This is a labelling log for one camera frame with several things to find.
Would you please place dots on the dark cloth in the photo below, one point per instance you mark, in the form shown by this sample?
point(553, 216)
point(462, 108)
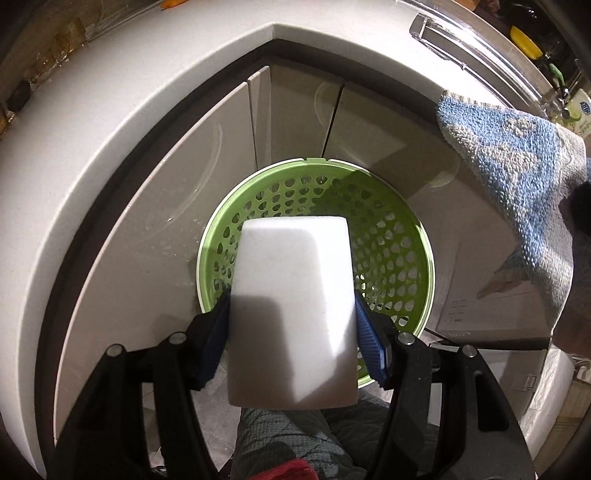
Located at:
point(575, 277)

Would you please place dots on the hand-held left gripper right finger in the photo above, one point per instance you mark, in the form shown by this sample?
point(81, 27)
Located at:
point(371, 344)

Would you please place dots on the beige cabinet door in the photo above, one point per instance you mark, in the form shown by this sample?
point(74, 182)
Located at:
point(415, 161)
point(152, 230)
point(295, 115)

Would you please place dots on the yellow bowl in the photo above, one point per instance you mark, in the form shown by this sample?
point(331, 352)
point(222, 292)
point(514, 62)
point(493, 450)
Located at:
point(526, 41)

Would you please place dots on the dark round fruit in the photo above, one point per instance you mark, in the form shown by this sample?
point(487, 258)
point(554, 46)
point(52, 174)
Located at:
point(19, 94)

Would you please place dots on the blue grey towel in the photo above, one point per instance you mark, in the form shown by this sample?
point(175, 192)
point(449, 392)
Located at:
point(508, 157)

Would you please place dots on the grey quilted clothing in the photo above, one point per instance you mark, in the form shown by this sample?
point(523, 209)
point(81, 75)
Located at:
point(277, 438)

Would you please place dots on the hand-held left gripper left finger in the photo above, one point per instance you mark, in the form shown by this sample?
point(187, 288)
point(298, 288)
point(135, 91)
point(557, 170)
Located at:
point(213, 341)

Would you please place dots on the white sponge block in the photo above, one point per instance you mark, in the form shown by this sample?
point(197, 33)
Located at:
point(295, 314)

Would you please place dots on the green plastic basket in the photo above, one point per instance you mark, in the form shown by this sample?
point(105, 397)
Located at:
point(392, 240)

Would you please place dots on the red cloth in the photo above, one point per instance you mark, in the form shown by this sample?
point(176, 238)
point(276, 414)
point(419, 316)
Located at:
point(291, 470)

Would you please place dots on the steel sink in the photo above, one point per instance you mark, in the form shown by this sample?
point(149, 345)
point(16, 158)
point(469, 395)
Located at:
point(485, 50)

